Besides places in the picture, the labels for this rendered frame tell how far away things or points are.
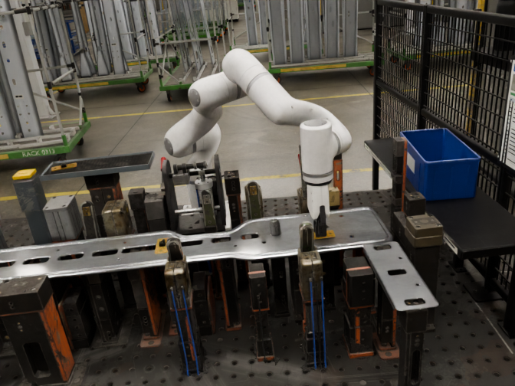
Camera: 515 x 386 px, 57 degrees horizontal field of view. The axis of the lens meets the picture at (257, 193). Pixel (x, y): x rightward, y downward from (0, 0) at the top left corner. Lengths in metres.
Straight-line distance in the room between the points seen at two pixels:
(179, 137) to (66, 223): 0.52
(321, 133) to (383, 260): 0.37
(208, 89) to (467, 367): 1.09
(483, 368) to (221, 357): 0.72
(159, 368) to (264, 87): 0.86
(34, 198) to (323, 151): 1.04
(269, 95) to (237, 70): 0.13
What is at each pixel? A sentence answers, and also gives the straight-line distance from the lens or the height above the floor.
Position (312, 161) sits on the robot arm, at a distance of 1.25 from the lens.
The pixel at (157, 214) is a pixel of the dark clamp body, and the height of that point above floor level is 1.03.
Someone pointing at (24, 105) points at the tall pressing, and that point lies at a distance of 5.76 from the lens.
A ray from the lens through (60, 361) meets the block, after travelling 1.49.
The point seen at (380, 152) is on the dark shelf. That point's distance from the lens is 1.93.
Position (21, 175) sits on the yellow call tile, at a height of 1.16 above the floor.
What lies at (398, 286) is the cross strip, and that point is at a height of 1.00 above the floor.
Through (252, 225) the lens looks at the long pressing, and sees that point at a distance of 1.48.
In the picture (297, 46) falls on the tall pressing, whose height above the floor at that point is 0.57.
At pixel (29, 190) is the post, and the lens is 1.81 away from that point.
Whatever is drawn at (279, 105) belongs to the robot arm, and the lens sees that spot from 1.30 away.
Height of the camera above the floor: 1.71
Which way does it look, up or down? 25 degrees down
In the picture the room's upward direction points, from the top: 6 degrees counter-clockwise
